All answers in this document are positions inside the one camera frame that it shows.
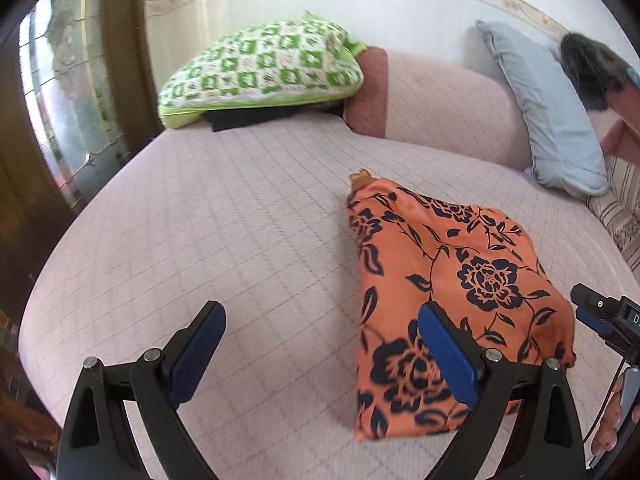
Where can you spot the light blue pillow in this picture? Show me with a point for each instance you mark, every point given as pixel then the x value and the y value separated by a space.
pixel 566 153

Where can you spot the person right hand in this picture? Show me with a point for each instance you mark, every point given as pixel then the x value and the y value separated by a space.
pixel 606 435

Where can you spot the orange black floral blouse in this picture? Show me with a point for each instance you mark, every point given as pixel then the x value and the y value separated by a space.
pixel 475 263

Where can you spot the pink quilted bolster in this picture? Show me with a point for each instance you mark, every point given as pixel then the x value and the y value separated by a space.
pixel 422 101

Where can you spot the green white patterned pillow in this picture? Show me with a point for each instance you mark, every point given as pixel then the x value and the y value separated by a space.
pixel 279 63

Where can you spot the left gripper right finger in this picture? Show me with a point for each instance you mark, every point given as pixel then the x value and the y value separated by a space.
pixel 545 443

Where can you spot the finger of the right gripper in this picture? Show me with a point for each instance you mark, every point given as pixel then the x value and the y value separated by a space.
pixel 594 310

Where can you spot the wooden door with stained glass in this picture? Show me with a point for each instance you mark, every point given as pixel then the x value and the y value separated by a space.
pixel 78 101

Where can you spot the black folded cloth under pillow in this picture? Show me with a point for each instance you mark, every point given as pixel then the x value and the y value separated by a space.
pixel 222 120

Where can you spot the striped floral cushion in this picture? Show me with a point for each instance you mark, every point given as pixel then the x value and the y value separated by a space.
pixel 618 209

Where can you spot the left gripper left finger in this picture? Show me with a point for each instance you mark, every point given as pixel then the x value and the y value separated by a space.
pixel 97 440

